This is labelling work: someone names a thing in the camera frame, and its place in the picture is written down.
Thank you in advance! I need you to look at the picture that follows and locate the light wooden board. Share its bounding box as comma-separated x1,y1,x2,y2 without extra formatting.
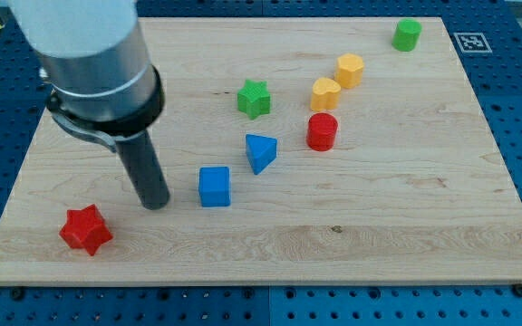
0,17,522,287

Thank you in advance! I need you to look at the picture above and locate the green star block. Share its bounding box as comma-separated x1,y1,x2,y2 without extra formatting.
237,79,271,120

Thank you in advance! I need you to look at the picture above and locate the black clamp ring flange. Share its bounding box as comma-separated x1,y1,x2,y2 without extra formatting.
45,66,165,153

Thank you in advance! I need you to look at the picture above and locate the yellow hexagon block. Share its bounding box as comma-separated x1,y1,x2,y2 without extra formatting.
334,53,364,89

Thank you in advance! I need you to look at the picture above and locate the red star block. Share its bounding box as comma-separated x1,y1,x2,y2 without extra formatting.
59,204,113,256

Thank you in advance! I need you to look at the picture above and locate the yellow heart block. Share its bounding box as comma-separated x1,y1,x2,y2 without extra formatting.
310,77,342,111

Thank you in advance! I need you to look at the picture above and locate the red cylinder block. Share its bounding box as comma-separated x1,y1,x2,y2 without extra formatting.
306,113,338,151

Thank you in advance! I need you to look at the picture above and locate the white fiducial marker tag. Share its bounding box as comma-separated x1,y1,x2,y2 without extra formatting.
453,32,492,53

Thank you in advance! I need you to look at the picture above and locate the green cylinder block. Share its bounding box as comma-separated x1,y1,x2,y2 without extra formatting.
391,18,422,52

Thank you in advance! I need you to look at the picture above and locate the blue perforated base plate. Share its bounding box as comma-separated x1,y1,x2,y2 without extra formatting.
0,0,522,325

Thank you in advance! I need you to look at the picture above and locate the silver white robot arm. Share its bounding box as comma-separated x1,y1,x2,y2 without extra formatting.
0,0,169,210

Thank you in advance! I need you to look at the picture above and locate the blue triangular prism block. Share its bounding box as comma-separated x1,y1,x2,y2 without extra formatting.
246,134,277,175

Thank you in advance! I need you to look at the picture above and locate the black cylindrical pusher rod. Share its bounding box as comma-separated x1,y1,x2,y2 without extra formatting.
115,130,170,210

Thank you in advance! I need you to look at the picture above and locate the blue cube block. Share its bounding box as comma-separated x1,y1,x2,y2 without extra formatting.
198,167,231,207

